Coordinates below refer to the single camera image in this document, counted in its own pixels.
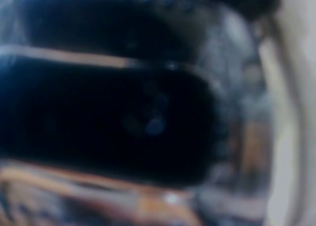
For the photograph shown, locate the clear plastic tray dark compartments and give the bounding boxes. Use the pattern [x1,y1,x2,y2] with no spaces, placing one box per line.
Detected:
[0,0,275,226]

